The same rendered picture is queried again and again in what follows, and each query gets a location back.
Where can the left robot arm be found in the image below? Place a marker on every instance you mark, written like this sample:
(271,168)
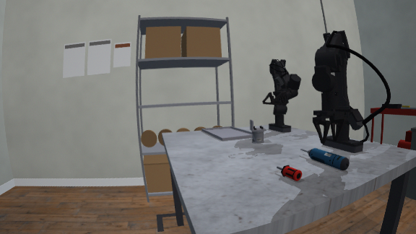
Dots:
(324,81)

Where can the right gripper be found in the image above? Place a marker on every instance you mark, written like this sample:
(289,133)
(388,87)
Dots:
(281,94)

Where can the dark blue electric screwdriver barrel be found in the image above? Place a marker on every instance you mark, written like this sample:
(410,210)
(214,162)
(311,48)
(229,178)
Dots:
(336,161)

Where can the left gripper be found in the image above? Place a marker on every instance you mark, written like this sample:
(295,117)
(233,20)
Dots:
(330,107)

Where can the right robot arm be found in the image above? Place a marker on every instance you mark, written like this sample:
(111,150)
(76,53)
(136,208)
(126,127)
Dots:
(292,85)

